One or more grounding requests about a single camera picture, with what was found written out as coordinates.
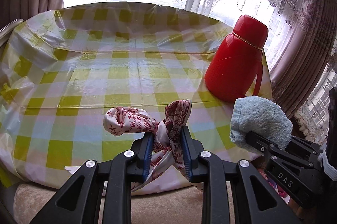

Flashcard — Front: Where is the red white patterned scarf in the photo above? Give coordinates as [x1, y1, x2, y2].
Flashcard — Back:
[103, 100, 192, 192]

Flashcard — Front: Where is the red plastic thermos jug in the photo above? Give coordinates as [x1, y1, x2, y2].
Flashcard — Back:
[205, 15, 269, 103]

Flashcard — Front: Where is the mauve curtain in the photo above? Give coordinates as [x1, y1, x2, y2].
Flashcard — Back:
[271, 0, 336, 117]

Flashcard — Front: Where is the green checked plastic tablecloth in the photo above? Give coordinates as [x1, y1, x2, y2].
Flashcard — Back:
[1, 3, 255, 188]

